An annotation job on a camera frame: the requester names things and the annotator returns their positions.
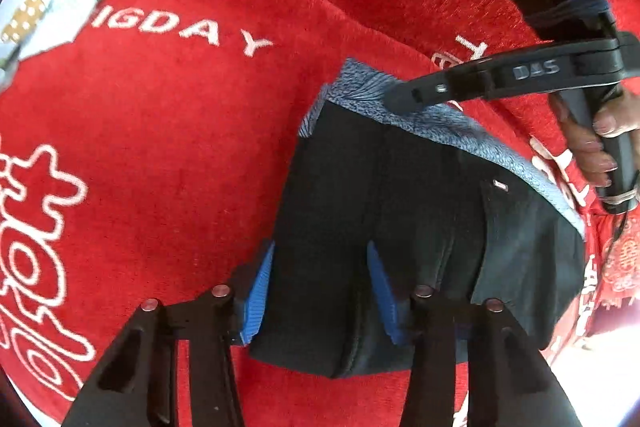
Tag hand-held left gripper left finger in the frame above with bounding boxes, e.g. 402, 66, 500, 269
60, 239, 277, 427

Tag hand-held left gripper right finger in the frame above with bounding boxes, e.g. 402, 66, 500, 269
366, 241, 588, 427

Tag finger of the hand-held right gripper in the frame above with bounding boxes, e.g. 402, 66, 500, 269
384, 57, 497, 114

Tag black pants with blue waistband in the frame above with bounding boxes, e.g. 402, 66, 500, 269
248, 58, 587, 380

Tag person's right hand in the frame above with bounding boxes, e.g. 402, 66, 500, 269
552, 97, 640, 188

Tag red printed blanket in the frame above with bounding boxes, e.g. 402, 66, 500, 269
0, 0, 640, 427

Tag thin black cable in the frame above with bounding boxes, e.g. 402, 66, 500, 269
600, 209, 638, 278

